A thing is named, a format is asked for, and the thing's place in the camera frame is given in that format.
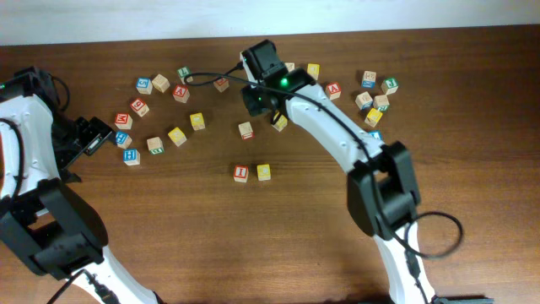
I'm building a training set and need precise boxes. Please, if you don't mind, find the yellow block centre left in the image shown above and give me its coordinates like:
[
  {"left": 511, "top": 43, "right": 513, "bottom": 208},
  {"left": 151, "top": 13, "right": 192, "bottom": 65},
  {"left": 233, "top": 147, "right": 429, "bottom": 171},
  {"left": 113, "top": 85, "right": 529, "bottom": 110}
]
[{"left": 190, "top": 112, "right": 206, "bottom": 131}]

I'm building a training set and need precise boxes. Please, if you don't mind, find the red letter a block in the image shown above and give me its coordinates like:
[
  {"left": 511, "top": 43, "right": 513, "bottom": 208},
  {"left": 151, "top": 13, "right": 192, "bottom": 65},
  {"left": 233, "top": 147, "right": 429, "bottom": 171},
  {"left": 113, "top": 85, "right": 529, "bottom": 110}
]
[
  {"left": 172, "top": 84, "right": 190, "bottom": 103},
  {"left": 325, "top": 82, "right": 342, "bottom": 100}
]

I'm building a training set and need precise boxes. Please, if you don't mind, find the wooden block blue picture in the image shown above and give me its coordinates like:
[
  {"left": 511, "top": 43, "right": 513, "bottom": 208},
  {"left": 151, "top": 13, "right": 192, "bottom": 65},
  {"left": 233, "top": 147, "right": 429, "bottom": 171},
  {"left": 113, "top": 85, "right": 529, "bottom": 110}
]
[{"left": 361, "top": 70, "right": 376, "bottom": 89}]

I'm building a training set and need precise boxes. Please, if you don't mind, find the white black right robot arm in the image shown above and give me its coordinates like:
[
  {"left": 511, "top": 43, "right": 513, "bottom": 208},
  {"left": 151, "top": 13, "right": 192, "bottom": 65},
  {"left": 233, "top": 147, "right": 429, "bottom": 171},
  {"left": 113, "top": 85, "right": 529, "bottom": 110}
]
[{"left": 240, "top": 40, "right": 489, "bottom": 303}]

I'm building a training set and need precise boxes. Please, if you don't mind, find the blue letter H block lower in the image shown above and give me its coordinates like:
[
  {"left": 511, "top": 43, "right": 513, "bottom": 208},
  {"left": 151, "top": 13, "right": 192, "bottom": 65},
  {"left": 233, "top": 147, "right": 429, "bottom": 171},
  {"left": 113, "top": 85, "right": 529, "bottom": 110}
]
[{"left": 122, "top": 149, "right": 141, "bottom": 166}]

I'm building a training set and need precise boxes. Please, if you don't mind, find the green letter L block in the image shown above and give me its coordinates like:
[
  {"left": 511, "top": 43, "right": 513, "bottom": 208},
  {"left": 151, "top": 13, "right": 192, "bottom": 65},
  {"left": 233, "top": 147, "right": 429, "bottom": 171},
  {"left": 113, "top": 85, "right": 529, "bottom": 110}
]
[{"left": 177, "top": 66, "right": 193, "bottom": 84}]

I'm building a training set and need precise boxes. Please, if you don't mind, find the wooden block green edge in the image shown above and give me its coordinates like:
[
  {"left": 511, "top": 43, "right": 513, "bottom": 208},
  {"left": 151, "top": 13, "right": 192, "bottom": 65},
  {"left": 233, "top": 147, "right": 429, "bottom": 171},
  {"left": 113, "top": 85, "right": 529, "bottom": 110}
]
[{"left": 373, "top": 95, "right": 390, "bottom": 112}]

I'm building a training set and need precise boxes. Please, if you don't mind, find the green letter J block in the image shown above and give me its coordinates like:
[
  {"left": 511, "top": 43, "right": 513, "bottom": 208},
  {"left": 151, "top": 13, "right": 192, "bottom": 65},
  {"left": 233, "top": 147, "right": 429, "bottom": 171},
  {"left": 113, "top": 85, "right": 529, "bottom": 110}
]
[{"left": 381, "top": 78, "right": 399, "bottom": 95}]

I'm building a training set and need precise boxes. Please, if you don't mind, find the red letter M block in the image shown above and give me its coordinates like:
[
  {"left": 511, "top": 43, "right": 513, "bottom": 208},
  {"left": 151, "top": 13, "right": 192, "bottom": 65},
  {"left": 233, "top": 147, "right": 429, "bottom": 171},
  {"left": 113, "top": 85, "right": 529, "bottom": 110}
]
[{"left": 114, "top": 113, "right": 132, "bottom": 130}]

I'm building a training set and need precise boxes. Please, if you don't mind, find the yellow block far right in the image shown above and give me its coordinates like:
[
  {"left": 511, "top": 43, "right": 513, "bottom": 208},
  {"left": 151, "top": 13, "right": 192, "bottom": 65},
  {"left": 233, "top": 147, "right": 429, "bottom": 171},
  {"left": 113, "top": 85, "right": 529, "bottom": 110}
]
[{"left": 364, "top": 108, "right": 383, "bottom": 128}]

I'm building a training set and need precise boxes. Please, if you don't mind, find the blue letter h block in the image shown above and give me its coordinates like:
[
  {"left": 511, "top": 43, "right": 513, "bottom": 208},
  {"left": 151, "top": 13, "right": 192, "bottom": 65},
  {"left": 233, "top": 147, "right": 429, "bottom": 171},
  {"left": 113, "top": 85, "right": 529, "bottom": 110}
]
[
  {"left": 116, "top": 131, "right": 132, "bottom": 149},
  {"left": 122, "top": 149, "right": 141, "bottom": 166}
]

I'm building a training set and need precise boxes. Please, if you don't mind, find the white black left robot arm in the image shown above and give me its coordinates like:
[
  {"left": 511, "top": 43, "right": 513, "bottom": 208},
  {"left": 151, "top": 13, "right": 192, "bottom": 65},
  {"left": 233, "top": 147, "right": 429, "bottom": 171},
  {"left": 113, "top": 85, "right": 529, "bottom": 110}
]
[{"left": 1, "top": 67, "right": 162, "bottom": 303}]

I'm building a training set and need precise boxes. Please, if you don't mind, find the wooden block blue edge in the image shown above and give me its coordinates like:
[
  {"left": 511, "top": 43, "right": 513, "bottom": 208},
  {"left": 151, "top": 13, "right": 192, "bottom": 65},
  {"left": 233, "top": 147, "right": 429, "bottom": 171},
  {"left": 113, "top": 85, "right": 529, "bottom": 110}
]
[{"left": 355, "top": 92, "right": 374, "bottom": 111}]

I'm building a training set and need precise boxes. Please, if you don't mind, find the blue number five block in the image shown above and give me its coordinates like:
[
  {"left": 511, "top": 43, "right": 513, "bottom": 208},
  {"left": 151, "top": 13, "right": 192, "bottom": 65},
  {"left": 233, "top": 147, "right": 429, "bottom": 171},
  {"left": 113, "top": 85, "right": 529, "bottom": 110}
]
[{"left": 136, "top": 78, "right": 153, "bottom": 95}]

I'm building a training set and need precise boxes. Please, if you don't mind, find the red letter I block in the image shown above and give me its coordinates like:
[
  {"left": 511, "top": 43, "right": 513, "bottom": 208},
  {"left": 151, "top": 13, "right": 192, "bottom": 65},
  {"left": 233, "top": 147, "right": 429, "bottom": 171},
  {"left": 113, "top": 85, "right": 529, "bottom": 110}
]
[{"left": 233, "top": 166, "right": 249, "bottom": 183}]

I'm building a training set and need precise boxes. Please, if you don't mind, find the wooden block blue side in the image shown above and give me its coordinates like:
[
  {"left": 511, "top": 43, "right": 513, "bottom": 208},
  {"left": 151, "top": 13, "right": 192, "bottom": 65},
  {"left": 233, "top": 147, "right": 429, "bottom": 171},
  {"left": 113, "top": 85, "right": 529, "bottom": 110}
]
[{"left": 284, "top": 62, "right": 295, "bottom": 72}]

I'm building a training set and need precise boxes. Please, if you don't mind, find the plain wooden block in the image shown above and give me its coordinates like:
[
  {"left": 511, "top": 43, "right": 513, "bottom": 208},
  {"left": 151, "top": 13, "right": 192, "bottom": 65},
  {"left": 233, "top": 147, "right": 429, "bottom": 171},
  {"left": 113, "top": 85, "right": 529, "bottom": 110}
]
[{"left": 152, "top": 74, "right": 170, "bottom": 93}]

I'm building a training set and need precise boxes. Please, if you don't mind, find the yellow block lower left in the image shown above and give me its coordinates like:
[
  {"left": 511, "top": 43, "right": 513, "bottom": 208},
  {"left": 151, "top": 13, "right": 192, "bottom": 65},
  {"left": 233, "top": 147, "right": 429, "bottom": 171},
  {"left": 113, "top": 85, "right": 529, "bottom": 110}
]
[{"left": 168, "top": 128, "right": 186, "bottom": 147}]

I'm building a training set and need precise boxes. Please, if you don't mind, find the red letter C block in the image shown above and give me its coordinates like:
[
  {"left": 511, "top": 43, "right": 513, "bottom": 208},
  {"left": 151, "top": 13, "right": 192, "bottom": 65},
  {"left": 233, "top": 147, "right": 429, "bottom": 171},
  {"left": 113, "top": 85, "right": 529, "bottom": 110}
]
[{"left": 213, "top": 78, "right": 230, "bottom": 93}]

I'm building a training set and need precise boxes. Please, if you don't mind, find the yellow letter C block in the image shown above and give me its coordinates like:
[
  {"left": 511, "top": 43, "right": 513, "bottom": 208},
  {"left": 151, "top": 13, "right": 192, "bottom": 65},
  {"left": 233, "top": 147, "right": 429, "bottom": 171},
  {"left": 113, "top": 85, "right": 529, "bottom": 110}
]
[{"left": 256, "top": 164, "right": 272, "bottom": 182}]

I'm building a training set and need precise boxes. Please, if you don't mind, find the blue letter H block upper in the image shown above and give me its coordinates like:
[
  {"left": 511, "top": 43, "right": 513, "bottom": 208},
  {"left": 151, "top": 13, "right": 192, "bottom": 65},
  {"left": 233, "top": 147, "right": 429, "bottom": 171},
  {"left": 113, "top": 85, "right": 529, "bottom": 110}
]
[{"left": 116, "top": 131, "right": 132, "bottom": 149}]

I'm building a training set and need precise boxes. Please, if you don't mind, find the blue letter L block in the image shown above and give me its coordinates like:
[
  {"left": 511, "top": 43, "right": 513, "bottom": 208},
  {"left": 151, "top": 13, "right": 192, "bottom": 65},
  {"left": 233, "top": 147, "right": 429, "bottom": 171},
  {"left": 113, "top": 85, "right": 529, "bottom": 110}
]
[{"left": 369, "top": 130, "right": 383, "bottom": 140}]

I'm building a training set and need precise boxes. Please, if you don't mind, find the wooden block green side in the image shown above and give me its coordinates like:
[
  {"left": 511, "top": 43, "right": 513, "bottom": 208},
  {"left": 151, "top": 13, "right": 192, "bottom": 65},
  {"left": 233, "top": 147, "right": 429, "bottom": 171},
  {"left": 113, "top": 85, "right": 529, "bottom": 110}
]
[{"left": 147, "top": 137, "right": 165, "bottom": 155}]

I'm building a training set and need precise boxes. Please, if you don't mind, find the red number six block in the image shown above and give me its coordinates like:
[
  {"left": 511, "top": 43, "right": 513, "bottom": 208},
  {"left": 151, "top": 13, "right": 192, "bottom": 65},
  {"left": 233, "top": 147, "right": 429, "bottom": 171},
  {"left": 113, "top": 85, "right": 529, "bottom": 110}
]
[{"left": 130, "top": 98, "right": 149, "bottom": 117}]

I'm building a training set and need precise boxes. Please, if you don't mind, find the yellow block top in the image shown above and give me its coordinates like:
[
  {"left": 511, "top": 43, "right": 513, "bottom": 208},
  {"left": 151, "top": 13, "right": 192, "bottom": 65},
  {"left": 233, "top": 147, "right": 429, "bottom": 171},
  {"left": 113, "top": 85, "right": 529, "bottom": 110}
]
[{"left": 307, "top": 63, "right": 320, "bottom": 80}]

